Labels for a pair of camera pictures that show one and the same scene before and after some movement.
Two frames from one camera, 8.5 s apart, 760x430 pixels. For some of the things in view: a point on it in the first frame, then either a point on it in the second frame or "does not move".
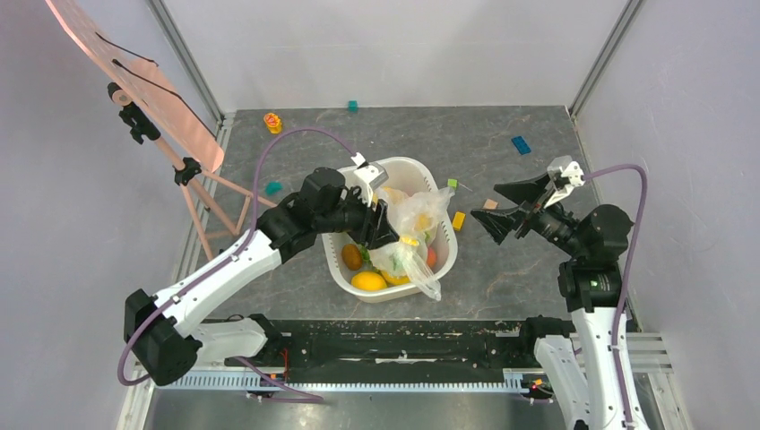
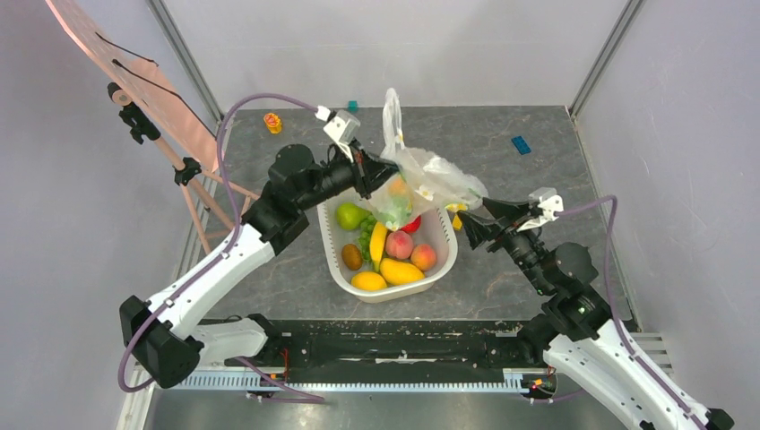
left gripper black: x=382 y=232 to x=373 y=170
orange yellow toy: x=273 y=123 does not move
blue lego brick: x=521 y=145 does not move
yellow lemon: x=368 y=281 does not move
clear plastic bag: x=414 y=217 to x=415 y=177
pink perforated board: x=138 y=75 does not move
